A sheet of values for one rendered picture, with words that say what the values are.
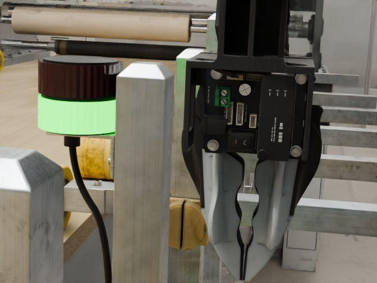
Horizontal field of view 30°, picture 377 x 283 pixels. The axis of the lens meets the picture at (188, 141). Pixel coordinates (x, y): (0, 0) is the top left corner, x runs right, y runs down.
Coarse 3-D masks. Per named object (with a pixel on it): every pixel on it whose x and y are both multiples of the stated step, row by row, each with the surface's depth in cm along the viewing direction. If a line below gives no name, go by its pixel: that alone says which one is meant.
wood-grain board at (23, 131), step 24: (0, 72) 241; (24, 72) 244; (0, 96) 188; (24, 96) 190; (0, 120) 153; (24, 120) 154; (0, 144) 129; (24, 144) 130; (48, 144) 131; (72, 216) 90; (72, 240) 84
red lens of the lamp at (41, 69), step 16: (48, 64) 48; (48, 80) 48; (64, 80) 47; (80, 80) 47; (96, 80) 48; (112, 80) 49; (64, 96) 48; (80, 96) 48; (96, 96) 48; (112, 96) 49
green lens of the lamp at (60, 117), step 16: (48, 112) 48; (64, 112) 48; (80, 112) 48; (96, 112) 48; (112, 112) 49; (48, 128) 49; (64, 128) 48; (80, 128) 48; (96, 128) 48; (112, 128) 49
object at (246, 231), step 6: (252, 174) 198; (252, 180) 191; (246, 186) 177; (252, 186) 185; (246, 192) 177; (252, 192) 179; (240, 228) 151; (246, 228) 151; (246, 234) 147; (246, 240) 143; (246, 246) 141; (222, 264) 128; (222, 270) 127; (222, 276) 124; (228, 276) 124; (222, 282) 121; (228, 282) 122; (234, 282) 122
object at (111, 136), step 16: (64, 64) 48; (80, 64) 47; (96, 64) 48; (112, 64) 49; (48, 96) 48; (64, 144) 51; (112, 144) 49; (112, 160) 49; (80, 176) 52; (112, 176) 50; (80, 192) 52; (96, 208) 52; (96, 224) 52
